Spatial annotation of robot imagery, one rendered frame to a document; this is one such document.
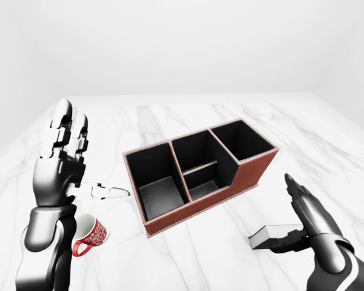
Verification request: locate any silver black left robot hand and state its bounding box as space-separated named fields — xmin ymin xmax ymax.
xmin=32 ymin=98 xmax=131 ymax=208

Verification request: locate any red-brown desk caddy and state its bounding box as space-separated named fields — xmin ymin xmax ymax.
xmin=122 ymin=117 xmax=280 ymax=238

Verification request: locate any red patterned mug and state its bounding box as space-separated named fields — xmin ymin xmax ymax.
xmin=72 ymin=213 xmax=110 ymax=258

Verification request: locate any white book with dark edge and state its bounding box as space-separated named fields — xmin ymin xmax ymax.
xmin=248 ymin=224 xmax=306 ymax=250

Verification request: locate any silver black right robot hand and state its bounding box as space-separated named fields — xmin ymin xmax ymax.
xmin=268 ymin=173 xmax=344 ymax=254

